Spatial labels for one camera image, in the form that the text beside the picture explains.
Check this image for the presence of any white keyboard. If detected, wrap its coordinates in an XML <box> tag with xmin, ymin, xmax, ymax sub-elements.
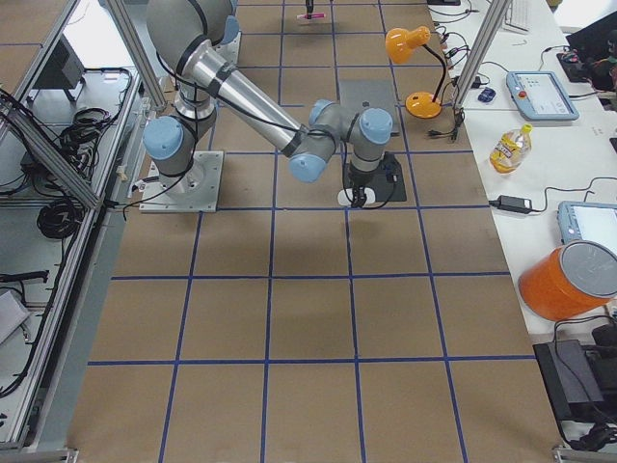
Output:
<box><xmin>501</xmin><ymin>0</ymin><xmax>530</xmax><ymax>34</ymax></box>

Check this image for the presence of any dark blue small pouch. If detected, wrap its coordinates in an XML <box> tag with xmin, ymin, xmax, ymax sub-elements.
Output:
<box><xmin>477</xmin><ymin>87</ymin><xmax>496</xmax><ymax>104</ymax></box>

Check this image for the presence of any pink highlighter pen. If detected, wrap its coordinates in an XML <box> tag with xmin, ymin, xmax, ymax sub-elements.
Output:
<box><xmin>296</xmin><ymin>13</ymin><xmax>326</xmax><ymax>21</ymax></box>

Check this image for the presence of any blue teach pendant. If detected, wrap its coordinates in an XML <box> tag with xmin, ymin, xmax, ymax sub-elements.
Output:
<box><xmin>505</xmin><ymin>71</ymin><xmax>579</xmax><ymax>122</ymax></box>
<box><xmin>557</xmin><ymin>201</ymin><xmax>617</xmax><ymax>254</ymax></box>

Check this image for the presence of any orange desk lamp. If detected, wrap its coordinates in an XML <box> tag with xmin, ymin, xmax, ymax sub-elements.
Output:
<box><xmin>385</xmin><ymin>26</ymin><xmax>444</xmax><ymax>120</ymax></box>

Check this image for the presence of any aluminium frame post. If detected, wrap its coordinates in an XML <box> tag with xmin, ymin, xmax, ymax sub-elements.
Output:
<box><xmin>453</xmin><ymin>0</ymin><xmax>510</xmax><ymax>111</ymax></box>

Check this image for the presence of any yellow drink bottle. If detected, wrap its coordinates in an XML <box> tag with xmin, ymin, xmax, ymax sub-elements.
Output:
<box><xmin>489</xmin><ymin>123</ymin><xmax>533</xmax><ymax>174</ymax></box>

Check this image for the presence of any black flat device box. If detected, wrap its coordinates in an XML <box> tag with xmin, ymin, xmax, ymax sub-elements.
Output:
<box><xmin>533</xmin><ymin>340</ymin><xmax>616</xmax><ymax>423</ymax></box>

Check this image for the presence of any silver laptop notebook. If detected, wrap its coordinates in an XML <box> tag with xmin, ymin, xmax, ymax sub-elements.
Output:
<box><xmin>338</xmin><ymin>79</ymin><xmax>400</xmax><ymax>136</ymax></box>

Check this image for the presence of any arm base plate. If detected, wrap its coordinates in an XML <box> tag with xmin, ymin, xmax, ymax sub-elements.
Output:
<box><xmin>139</xmin><ymin>150</ymin><xmax>225</xmax><ymax>213</ymax></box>

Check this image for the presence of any lamp power cable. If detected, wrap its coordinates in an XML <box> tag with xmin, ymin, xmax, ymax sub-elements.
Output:
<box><xmin>423</xmin><ymin>103</ymin><xmax>465</xmax><ymax>144</ymax></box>

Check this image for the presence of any orange round container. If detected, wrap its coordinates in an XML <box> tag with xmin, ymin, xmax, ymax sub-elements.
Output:
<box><xmin>518</xmin><ymin>240</ymin><xmax>616</xmax><ymax>321</ymax></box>

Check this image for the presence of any black power adapter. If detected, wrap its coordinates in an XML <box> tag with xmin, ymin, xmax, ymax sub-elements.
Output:
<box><xmin>489</xmin><ymin>195</ymin><xmax>533</xmax><ymax>214</ymax></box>

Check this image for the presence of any black mousepad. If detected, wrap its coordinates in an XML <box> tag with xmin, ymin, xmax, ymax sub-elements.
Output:
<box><xmin>369</xmin><ymin>152</ymin><xmax>407</xmax><ymax>203</ymax></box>

